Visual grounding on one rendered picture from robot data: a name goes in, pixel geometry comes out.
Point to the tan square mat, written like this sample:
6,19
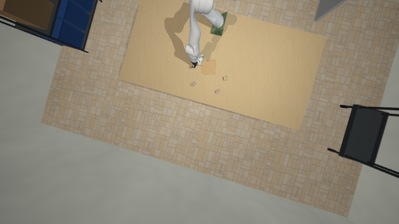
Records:
208,67

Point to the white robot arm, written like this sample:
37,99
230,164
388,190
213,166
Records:
205,7

